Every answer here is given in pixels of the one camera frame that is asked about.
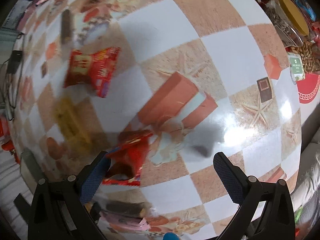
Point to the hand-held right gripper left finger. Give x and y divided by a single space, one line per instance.
96 176

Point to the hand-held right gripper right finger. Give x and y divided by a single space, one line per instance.
228 177

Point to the red snack packet orange oval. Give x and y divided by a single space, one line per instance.
132 155

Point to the brown snack bar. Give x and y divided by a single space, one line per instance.
123 208
66 26

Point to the pink snack packet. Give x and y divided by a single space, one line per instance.
125 223

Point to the patterned cushion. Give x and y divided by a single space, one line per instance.
306 180

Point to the red object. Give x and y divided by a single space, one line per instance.
7 140

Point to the red snack packet yellow print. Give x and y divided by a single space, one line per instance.
92 70

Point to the red round tray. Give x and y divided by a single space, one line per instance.
311 90

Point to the white box with green lid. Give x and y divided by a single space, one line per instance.
296 67

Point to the black power adapter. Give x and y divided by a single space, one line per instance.
14 61

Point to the bag of peanuts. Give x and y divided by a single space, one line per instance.
310 55

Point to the printed checkered tablecloth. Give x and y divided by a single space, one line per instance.
207 12

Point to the clear jar with yellow lid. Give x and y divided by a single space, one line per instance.
292 15

